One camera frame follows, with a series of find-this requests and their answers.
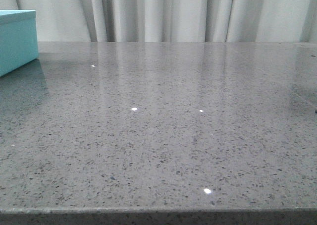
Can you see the grey pleated curtain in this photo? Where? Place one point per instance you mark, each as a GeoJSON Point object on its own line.
{"type": "Point", "coordinates": [172, 20]}

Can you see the turquoise blue box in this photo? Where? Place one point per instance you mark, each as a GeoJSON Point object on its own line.
{"type": "Point", "coordinates": [18, 39]}

